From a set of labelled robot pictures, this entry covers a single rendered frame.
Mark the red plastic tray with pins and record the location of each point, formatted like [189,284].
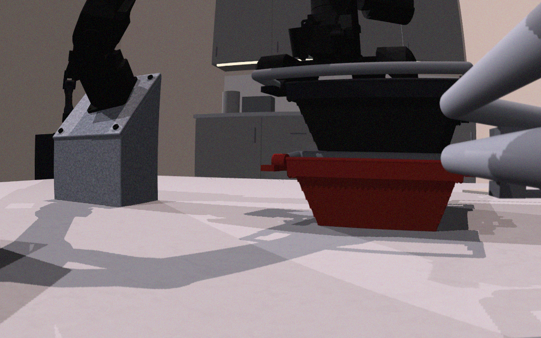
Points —
[392,194]

